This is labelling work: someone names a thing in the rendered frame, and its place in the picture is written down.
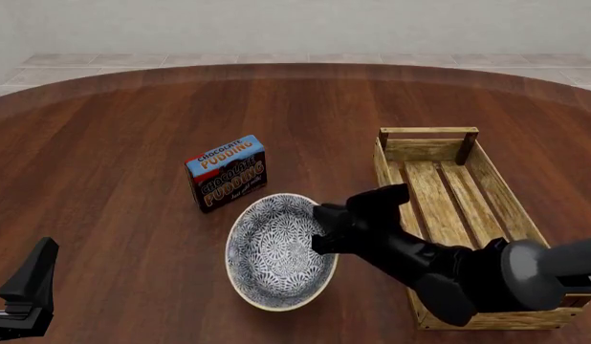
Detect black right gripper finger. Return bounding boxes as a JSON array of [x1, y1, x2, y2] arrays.
[[310, 231, 347, 257], [312, 203, 354, 235]]

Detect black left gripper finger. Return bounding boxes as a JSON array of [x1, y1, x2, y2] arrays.
[[0, 235, 60, 317]]

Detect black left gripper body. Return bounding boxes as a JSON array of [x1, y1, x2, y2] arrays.
[[0, 302, 55, 340]]

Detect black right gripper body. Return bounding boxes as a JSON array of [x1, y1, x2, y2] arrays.
[[341, 209, 403, 258]]

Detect black white patterned bowl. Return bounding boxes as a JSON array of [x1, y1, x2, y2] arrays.
[[225, 192, 339, 312]]

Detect wooden slat tray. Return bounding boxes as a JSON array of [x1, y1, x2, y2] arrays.
[[373, 126, 591, 332]]

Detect chocolate pudding box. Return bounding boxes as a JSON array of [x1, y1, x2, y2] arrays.
[[184, 134, 270, 215]]

